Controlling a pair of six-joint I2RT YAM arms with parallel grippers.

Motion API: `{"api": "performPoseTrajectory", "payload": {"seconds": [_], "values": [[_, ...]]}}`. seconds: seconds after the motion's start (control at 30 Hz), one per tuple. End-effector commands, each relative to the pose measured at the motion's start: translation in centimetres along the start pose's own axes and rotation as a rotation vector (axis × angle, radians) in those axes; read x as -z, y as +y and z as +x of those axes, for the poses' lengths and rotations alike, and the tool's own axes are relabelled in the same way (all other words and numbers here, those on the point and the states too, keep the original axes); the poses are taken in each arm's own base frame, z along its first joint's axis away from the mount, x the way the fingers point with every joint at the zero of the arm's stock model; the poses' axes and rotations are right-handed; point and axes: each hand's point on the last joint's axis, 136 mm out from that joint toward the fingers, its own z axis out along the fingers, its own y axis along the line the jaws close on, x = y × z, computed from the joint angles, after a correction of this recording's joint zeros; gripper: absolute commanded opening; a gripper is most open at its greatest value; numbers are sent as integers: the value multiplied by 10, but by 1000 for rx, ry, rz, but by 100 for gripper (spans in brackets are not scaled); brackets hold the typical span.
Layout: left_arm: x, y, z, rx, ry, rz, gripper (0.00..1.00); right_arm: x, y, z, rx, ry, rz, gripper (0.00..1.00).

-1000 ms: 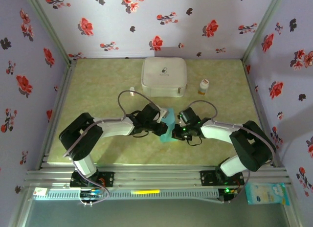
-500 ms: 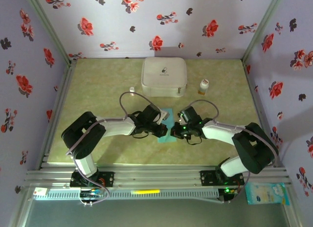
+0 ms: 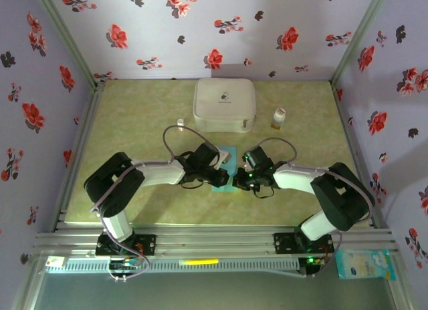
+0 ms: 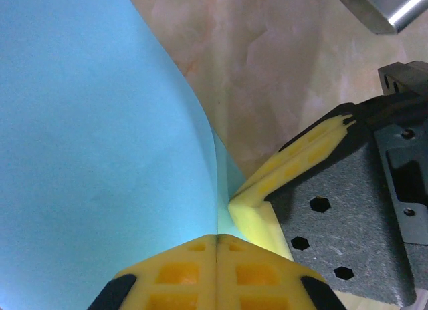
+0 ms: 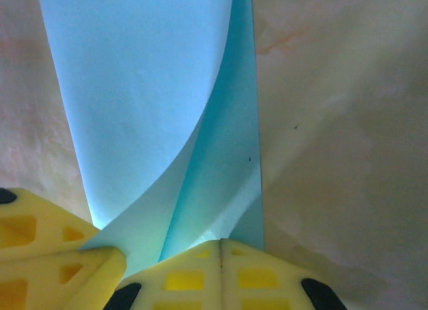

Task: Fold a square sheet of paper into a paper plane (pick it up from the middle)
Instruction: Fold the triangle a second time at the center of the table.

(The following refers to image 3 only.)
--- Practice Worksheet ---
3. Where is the small white box red label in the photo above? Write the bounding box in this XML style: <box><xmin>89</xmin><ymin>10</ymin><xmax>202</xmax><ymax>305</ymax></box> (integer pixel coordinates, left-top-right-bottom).
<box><xmin>45</xmin><ymin>255</ymin><xmax>66</xmax><ymax>269</ymax></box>

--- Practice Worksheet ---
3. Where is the aluminium side rail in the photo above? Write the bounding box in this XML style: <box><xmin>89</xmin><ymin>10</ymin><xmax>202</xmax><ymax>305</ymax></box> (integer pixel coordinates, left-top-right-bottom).
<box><xmin>330</xmin><ymin>82</ymin><xmax>385</xmax><ymax>230</ymax></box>
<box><xmin>49</xmin><ymin>82</ymin><xmax>105</xmax><ymax>233</ymax></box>

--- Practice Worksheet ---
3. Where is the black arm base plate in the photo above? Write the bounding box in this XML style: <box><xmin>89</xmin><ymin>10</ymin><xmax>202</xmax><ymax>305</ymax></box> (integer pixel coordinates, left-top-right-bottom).
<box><xmin>273</xmin><ymin>232</ymin><xmax>335</xmax><ymax>255</ymax></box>
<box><xmin>96</xmin><ymin>234</ymin><xmax>157</xmax><ymax>257</ymax></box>

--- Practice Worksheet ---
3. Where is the aluminium front rail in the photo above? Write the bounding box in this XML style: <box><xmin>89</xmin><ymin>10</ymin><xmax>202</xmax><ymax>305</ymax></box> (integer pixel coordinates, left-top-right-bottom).
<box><xmin>33</xmin><ymin>224</ymin><xmax>399</xmax><ymax>256</ymax></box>

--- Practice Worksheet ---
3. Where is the grey slotted cable duct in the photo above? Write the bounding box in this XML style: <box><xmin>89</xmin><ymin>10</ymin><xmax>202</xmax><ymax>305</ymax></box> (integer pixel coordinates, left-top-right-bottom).
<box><xmin>45</xmin><ymin>258</ymin><xmax>300</xmax><ymax>274</ymax></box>

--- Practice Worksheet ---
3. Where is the white zippered medicine case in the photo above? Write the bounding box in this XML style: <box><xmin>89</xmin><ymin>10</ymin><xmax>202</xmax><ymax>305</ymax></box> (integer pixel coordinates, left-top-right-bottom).
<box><xmin>193</xmin><ymin>77</ymin><xmax>257</xmax><ymax>134</ymax></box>

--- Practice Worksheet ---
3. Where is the yellow label strip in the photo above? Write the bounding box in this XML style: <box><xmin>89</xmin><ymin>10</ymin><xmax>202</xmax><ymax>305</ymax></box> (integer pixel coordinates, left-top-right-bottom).
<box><xmin>179</xmin><ymin>258</ymin><xmax>220</xmax><ymax>266</ymax></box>

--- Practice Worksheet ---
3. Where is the aluminium corner post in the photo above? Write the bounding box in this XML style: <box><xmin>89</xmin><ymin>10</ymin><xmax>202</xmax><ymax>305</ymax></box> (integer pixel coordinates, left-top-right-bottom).
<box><xmin>330</xmin><ymin>0</ymin><xmax>391</xmax><ymax>86</ymax></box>
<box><xmin>31</xmin><ymin>0</ymin><xmax>103</xmax><ymax>89</ymax></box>

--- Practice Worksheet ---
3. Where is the white capped amber pill bottle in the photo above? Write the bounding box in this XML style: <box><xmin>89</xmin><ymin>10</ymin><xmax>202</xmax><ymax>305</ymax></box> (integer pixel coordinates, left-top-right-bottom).
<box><xmin>270</xmin><ymin>108</ymin><xmax>287</xmax><ymax>130</ymax></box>

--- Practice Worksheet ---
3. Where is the light blue cloth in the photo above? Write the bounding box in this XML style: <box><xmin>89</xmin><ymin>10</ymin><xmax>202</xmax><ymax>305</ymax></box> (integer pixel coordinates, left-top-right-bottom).
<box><xmin>211</xmin><ymin>145</ymin><xmax>237</xmax><ymax>194</ymax></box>

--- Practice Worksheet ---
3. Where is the small electronics board with wires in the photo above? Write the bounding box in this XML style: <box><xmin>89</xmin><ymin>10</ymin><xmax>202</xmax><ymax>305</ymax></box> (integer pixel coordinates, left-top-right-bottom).
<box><xmin>298</xmin><ymin>254</ymin><xmax>328</xmax><ymax>277</ymax></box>
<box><xmin>107</xmin><ymin>256</ymin><xmax>143</xmax><ymax>283</ymax></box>

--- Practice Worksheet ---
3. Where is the blue wet wipes pack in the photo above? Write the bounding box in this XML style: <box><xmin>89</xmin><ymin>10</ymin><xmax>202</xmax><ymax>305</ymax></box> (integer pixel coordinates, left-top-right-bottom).
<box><xmin>335</xmin><ymin>249</ymin><xmax>397</xmax><ymax>281</ymax></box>

